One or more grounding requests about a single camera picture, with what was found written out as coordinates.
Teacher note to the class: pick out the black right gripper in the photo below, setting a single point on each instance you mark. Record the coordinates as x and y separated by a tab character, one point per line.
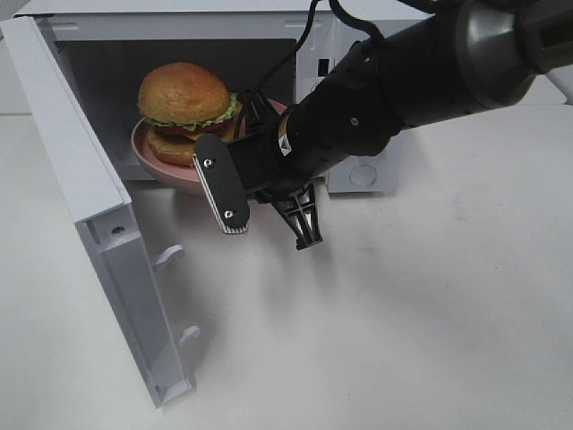
267	173

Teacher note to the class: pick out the round white door button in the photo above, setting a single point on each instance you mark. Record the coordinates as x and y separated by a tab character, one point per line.
363	176

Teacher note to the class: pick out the pink round plate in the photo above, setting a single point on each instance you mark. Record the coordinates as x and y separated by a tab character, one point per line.
163	141

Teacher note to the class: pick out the burger with lettuce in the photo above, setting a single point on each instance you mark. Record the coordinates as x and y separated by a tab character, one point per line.
182	81

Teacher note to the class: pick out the white microwave door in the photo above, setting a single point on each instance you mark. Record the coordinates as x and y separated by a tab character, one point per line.
101	210

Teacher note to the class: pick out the white microwave oven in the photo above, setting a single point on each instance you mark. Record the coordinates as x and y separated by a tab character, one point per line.
80	64

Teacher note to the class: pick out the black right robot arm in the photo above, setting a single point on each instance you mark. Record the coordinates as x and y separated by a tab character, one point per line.
465	57

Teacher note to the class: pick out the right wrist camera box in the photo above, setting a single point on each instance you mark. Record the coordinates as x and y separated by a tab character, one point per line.
229	172

